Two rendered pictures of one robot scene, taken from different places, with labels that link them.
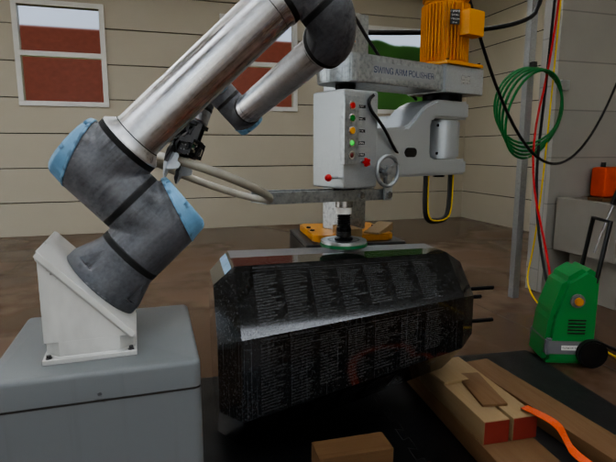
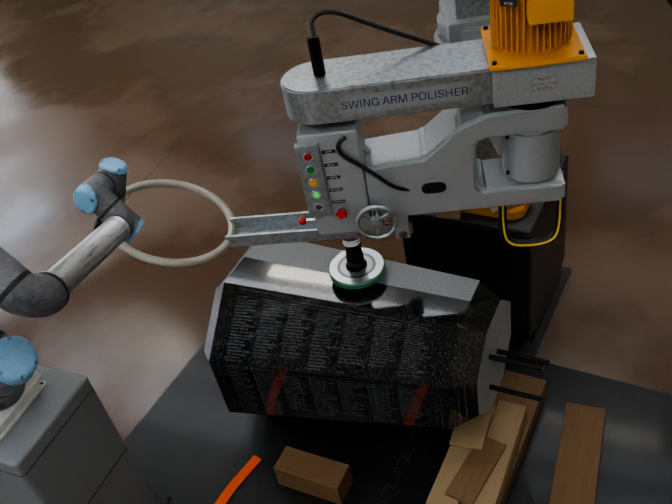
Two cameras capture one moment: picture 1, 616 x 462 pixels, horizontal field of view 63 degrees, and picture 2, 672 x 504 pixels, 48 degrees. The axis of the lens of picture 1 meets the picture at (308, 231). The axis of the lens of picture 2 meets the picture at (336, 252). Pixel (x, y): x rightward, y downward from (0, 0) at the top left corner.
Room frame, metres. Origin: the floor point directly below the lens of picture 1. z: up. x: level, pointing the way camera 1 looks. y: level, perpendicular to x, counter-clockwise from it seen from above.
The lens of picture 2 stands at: (0.73, -1.74, 2.75)
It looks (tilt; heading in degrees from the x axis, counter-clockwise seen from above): 39 degrees down; 47
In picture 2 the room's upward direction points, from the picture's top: 12 degrees counter-clockwise
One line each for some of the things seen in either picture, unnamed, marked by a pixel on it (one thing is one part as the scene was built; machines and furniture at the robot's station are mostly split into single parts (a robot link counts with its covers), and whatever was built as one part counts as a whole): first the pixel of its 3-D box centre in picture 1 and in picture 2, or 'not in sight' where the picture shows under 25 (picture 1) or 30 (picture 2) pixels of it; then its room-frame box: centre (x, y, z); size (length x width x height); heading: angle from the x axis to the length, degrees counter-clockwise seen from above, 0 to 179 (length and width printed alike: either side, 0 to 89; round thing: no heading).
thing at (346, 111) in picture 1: (349, 130); (313, 179); (2.16, -0.18, 1.35); 0.08 x 0.03 x 0.28; 127
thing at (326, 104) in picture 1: (357, 143); (361, 168); (2.34, -0.23, 1.30); 0.36 x 0.22 x 0.45; 127
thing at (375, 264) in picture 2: (343, 240); (356, 266); (2.29, -0.16, 0.85); 0.21 x 0.21 x 0.01
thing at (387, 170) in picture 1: (381, 170); (376, 216); (2.27, -0.33, 1.18); 0.15 x 0.10 x 0.15; 127
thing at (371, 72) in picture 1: (401, 81); (431, 82); (2.50, -0.45, 1.60); 0.96 x 0.25 x 0.17; 127
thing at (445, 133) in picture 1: (440, 139); (530, 144); (2.68, -0.69, 1.32); 0.19 x 0.19 x 0.20
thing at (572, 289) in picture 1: (569, 289); not in sight; (2.96, -1.59, 0.43); 0.35 x 0.35 x 0.87; 86
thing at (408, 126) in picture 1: (406, 147); (451, 165); (2.51, -0.49, 1.28); 0.74 x 0.23 x 0.49; 127
